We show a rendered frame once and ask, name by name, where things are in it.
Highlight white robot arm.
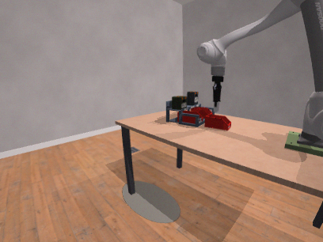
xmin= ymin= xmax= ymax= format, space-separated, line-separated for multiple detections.
xmin=197 ymin=0 xmax=323 ymax=149

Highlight red bin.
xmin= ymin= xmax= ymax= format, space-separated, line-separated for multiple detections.
xmin=177 ymin=111 xmax=203 ymax=124
xmin=204 ymin=114 xmax=231 ymax=130
xmin=191 ymin=107 xmax=213 ymax=119

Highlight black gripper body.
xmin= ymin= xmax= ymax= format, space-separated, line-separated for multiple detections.
xmin=212 ymin=76 xmax=223 ymax=90

